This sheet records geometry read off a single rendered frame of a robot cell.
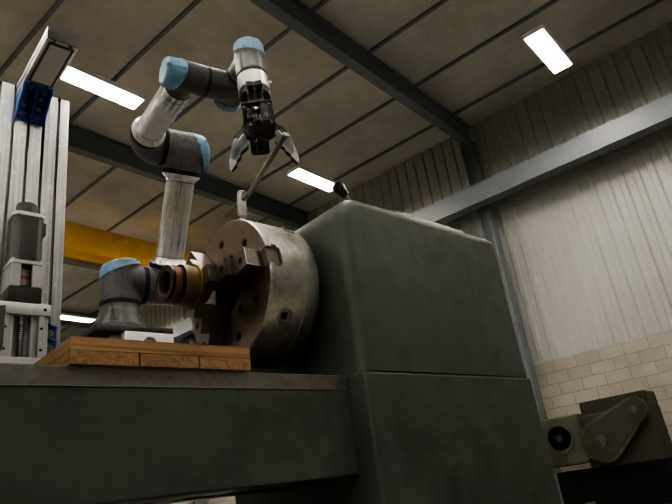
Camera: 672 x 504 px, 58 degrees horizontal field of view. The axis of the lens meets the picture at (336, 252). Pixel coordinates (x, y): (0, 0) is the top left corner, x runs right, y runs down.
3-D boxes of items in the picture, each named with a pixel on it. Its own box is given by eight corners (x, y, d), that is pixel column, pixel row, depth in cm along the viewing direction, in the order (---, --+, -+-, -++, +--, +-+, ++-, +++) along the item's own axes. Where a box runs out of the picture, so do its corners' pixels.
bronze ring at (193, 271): (193, 275, 129) (152, 269, 123) (215, 259, 123) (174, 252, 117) (195, 316, 126) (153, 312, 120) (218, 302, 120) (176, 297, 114)
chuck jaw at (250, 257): (244, 276, 129) (276, 246, 122) (248, 296, 127) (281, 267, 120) (198, 268, 122) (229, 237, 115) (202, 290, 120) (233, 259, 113)
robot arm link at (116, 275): (94, 309, 179) (94, 267, 184) (139, 311, 186) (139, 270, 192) (103, 295, 170) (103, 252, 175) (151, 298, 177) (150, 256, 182)
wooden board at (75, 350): (154, 411, 126) (154, 392, 128) (251, 370, 103) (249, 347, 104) (-5, 413, 107) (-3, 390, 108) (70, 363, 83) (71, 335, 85)
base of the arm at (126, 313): (83, 341, 174) (84, 309, 178) (134, 344, 184) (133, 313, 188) (104, 326, 164) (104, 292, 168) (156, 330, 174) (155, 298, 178)
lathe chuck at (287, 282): (224, 378, 139) (222, 249, 149) (311, 355, 118) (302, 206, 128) (189, 377, 134) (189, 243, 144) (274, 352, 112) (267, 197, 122)
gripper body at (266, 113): (241, 123, 132) (236, 81, 137) (245, 146, 139) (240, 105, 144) (276, 120, 132) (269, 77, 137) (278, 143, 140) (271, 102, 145)
